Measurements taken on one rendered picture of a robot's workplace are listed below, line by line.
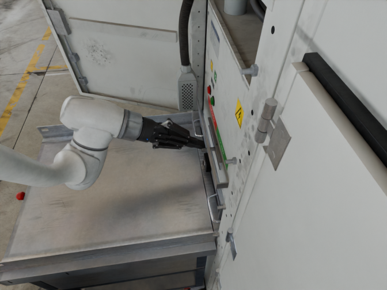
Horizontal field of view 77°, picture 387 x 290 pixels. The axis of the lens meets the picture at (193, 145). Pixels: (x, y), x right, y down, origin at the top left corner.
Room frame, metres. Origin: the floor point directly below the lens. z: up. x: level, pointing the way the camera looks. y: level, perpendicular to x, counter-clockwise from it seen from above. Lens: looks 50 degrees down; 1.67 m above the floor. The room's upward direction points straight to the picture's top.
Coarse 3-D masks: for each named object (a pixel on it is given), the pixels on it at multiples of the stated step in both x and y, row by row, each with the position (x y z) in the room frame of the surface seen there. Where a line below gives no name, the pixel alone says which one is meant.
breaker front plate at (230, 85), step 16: (208, 16) 0.78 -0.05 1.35; (208, 32) 0.77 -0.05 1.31; (208, 48) 0.75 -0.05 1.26; (224, 48) 0.57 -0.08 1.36; (208, 64) 0.74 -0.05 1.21; (224, 64) 0.55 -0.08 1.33; (208, 80) 0.73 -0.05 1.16; (224, 80) 0.54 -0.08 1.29; (240, 80) 0.42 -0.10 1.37; (224, 96) 0.52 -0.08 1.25; (240, 96) 0.41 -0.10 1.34; (208, 112) 0.69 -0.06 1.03; (224, 112) 0.50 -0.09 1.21; (208, 128) 0.68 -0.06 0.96; (224, 128) 0.48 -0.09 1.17; (224, 144) 0.46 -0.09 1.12; (224, 176) 0.42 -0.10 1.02; (224, 192) 0.39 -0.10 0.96
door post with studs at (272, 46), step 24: (288, 0) 0.23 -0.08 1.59; (264, 24) 0.27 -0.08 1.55; (288, 24) 0.22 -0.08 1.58; (264, 48) 0.25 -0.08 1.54; (240, 72) 0.26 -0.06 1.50; (264, 72) 0.24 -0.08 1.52; (264, 96) 0.22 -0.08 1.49; (240, 144) 0.26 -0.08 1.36; (240, 168) 0.23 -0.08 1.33; (240, 192) 0.21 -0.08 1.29; (216, 264) 0.23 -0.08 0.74
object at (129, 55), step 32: (64, 0) 1.04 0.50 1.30; (96, 0) 1.00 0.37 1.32; (128, 0) 0.97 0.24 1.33; (160, 0) 0.94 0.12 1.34; (64, 32) 1.03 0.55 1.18; (96, 32) 1.02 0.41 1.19; (128, 32) 0.96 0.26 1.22; (160, 32) 0.92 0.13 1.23; (96, 64) 1.03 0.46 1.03; (128, 64) 0.99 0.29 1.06; (160, 64) 0.94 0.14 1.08; (96, 96) 1.02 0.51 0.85; (128, 96) 1.00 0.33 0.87; (160, 96) 0.95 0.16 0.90
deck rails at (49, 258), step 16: (48, 128) 0.73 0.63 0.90; (64, 128) 0.74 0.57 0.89; (144, 240) 0.27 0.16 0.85; (160, 240) 0.25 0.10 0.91; (176, 240) 0.26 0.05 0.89; (192, 240) 0.27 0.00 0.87; (208, 240) 0.27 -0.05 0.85; (32, 256) 0.22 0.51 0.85; (48, 256) 0.21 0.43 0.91; (64, 256) 0.21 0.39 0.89; (80, 256) 0.22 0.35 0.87; (96, 256) 0.22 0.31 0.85
